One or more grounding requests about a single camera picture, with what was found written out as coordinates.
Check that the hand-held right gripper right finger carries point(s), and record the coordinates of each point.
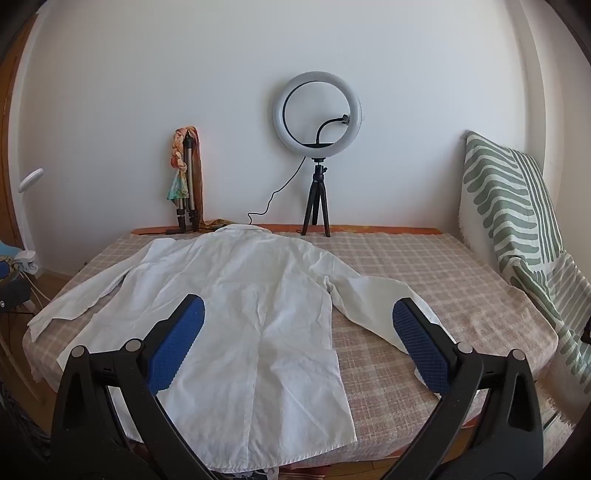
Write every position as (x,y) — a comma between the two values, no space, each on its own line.
(422,346)

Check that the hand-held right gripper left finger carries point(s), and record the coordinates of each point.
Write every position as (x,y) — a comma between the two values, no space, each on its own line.
(178,344)

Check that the white long-sleeved shirt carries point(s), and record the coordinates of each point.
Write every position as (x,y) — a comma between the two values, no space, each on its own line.
(258,300)

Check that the checked beige table cloth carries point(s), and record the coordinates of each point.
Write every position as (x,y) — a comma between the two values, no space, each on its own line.
(415,267)

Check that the green striped white cloth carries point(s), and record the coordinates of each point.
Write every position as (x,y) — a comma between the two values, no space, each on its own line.
(498,194)

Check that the dark blue object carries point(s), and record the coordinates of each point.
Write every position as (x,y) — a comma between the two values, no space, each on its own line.
(11,293)

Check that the colourful braided scarf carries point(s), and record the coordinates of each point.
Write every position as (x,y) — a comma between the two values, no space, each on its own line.
(177,161)

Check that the folded silver light stand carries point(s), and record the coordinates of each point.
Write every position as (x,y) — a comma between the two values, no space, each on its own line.
(188,157)

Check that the black mini tripod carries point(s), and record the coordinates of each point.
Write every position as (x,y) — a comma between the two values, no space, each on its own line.
(316,184)

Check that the white desk lamp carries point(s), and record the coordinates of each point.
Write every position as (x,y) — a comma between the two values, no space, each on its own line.
(31,177)

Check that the wooden door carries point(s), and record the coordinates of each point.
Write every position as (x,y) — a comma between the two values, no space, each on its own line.
(9,184)

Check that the black gooseneck phone holder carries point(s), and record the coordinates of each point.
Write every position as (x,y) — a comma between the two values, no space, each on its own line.
(344,119)

